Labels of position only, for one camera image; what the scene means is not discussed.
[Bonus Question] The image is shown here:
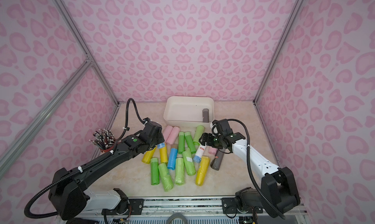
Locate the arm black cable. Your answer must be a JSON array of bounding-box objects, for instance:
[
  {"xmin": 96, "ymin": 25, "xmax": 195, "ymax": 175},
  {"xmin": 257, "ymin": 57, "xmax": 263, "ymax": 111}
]
[
  {"xmin": 211, "ymin": 118, "xmax": 286, "ymax": 220},
  {"xmin": 24, "ymin": 98, "xmax": 147, "ymax": 219}
]

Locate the light green roll near box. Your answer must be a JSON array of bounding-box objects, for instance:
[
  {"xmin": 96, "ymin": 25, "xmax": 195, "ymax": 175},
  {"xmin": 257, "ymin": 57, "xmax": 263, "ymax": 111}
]
[{"xmin": 193, "ymin": 125, "xmax": 205, "ymax": 146}]

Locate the yellow trash bag roll outer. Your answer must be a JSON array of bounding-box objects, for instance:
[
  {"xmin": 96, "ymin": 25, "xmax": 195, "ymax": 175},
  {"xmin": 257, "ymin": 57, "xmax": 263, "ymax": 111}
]
[{"xmin": 142, "ymin": 147, "xmax": 157, "ymax": 164}]

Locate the green trash bag roll left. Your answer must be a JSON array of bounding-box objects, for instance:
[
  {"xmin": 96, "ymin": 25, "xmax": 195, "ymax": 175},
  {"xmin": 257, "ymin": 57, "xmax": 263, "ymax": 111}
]
[{"xmin": 178, "ymin": 132, "xmax": 185, "ymax": 154}]

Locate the bright green roll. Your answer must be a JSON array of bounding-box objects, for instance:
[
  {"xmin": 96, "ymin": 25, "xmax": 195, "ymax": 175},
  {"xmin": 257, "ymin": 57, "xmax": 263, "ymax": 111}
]
[{"xmin": 150, "ymin": 158, "xmax": 160, "ymax": 185}]

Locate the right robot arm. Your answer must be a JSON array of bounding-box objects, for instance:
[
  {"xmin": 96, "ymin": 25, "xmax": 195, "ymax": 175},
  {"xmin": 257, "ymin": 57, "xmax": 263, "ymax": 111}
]
[{"xmin": 199, "ymin": 133, "xmax": 300, "ymax": 219}]

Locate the grey trash bag roll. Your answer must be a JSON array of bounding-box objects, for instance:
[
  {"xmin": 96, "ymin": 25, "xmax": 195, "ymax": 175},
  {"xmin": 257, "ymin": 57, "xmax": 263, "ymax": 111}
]
[
  {"xmin": 211, "ymin": 150, "xmax": 224, "ymax": 171},
  {"xmin": 202, "ymin": 108, "xmax": 210, "ymax": 123}
]

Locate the pink trash bag roll left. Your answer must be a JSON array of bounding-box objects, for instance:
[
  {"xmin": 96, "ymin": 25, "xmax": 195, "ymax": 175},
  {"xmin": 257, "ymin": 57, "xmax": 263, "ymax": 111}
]
[{"xmin": 163, "ymin": 125, "xmax": 173, "ymax": 142}]

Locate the light green crumpled roll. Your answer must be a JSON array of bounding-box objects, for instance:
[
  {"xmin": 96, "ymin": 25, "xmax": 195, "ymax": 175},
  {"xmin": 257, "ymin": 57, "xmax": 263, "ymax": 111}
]
[{"xmin": 182, "ymin": 148, "xmax": 196, "ymax": 176}]

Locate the pink roll with white label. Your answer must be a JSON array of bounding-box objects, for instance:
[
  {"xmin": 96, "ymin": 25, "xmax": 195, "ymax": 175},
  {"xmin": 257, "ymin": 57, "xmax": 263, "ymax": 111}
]
[{"xmin": 209, "ymin": 147, "xmax": 217, "ymax": 155}]

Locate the white roll with blue end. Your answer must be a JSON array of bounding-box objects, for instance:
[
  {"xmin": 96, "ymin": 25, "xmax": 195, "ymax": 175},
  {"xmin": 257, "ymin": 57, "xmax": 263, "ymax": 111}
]
[{"xmin": 193, "ymin": 145, "xmax": 206, "ymax": 163}]

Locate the bundle of pens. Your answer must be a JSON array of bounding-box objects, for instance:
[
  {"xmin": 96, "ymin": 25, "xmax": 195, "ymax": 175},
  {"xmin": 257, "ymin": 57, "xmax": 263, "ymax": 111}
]
[{"xmin": 89, "ymin": 129, "xmax": 115, "ymax": 151}]

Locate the white plastic storage box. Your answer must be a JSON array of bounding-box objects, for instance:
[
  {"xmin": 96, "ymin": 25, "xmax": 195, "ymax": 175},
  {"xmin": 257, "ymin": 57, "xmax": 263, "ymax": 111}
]
[{"xmin": 164, "ymin": 96, "xmax": 214, "ymax": 128}]

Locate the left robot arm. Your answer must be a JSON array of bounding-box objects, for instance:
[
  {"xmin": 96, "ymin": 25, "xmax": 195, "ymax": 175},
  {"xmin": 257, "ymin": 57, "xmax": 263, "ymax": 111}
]
[{"xmin": 48, "ymin": 121, "xmax": 165, "ymax": 221}]

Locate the green trash bag roll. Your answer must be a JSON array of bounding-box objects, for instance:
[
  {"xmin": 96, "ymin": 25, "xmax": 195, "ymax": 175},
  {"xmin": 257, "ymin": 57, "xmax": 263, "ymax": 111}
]
[
  {"xmin": 184, "ymin": 132, "xmax": 196, "ymax": 154},
  {"xmin": 178, "ymin": 132, "xmax": 185, "ymax": 154}
]

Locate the pink trash bag roll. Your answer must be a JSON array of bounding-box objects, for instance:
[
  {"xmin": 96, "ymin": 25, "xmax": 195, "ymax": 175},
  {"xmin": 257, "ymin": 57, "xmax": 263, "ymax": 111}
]
[
  {"xmin": 163, "ymin": 125, "xmax": 173, "ymax": 142},
  {"xmin": 166, "ymin": 126, "xmax": 180, "ymax": 145}
]

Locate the green crumpled roll front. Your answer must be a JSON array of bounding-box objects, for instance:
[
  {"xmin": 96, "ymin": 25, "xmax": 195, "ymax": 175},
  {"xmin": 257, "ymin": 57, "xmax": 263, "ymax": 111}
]
[{"xmin": 158, "ymin": 163, "xmax": 174, "ymax": 192}]

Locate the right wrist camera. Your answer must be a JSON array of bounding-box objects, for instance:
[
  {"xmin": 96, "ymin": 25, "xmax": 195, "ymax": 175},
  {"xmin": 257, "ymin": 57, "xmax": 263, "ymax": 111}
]
[{"xmin": 212, "ymin": 119, "xmax": 233, "ymax": 136}]

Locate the yellow trash bag roll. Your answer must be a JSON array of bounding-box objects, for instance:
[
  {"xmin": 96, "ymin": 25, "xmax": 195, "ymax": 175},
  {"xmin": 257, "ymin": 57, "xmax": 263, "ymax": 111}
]
[
  {"xmin": 159, "ymin": 146, "xmax": 168, "ymax": 164},
  {"xmin": 142, "ymin": 147, "xmax": 157, "ymax": 164}
]

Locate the green trash bag roll right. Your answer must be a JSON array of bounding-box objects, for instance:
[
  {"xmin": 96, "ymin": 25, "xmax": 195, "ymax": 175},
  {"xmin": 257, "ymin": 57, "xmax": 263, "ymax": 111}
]
[{"xmin": 184, "ymin": 132, "xmax": 196, "ymax": 154}]

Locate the pink trash bag roll right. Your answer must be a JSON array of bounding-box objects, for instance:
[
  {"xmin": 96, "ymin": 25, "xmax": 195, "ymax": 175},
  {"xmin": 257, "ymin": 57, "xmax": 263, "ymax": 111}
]
[{"xmin": 166, "ymin": 126, "xmax": 180, "ymax": 145}]

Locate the yellow trash bag roll inner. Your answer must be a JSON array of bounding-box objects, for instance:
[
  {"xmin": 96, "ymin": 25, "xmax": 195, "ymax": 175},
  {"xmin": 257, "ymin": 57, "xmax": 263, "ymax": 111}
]
[{"xmin": 159, "ymin": 146, "xmax": 168, "ymax": 164}]

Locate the red pen holder cup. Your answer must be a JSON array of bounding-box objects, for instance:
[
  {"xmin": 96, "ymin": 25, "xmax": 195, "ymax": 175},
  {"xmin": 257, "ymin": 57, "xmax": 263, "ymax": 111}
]
[{"xmin": 101, "ymin": 140, "xmax": 116, "ymax": 153}]

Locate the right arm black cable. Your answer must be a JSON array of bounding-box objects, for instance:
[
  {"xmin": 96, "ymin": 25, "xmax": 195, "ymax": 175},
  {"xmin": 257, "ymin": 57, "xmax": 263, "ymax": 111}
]
[{"xmin": 211, "ymin": 118, "xmax": 286, "ymax": 220}]

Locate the blue trash bag roll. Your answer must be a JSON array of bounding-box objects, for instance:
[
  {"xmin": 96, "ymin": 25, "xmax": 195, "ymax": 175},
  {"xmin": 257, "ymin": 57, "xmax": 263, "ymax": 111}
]
[{"xmin": 167, "ymin": 144, "xmax": 178, "ymax": 170}]

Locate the large yellow roll front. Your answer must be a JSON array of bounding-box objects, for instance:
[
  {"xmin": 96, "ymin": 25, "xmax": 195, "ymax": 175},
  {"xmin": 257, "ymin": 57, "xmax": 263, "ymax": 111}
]
[{"xmin": 195, "ymin": 156, "xmax": 211, "ymax": 186}]

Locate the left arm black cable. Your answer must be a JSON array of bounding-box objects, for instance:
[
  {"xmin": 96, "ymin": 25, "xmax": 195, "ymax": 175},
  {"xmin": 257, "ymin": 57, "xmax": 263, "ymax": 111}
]
[{"xmin": 24, "ymin": 98, "xmax": 147, "ymax": 219}]

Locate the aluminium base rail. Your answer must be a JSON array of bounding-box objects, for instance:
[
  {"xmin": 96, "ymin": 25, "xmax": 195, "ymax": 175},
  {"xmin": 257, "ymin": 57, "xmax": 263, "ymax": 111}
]
[{"xmin": 62, "ymin": 196, "xmax": 308, "ymax": 224}]

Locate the light green roll front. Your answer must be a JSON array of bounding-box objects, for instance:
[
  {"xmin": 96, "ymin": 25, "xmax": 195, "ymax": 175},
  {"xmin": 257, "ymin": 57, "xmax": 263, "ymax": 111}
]
[{"xmin": 175, "ymin": 158, "xmax": 185, "ymax": 185}]

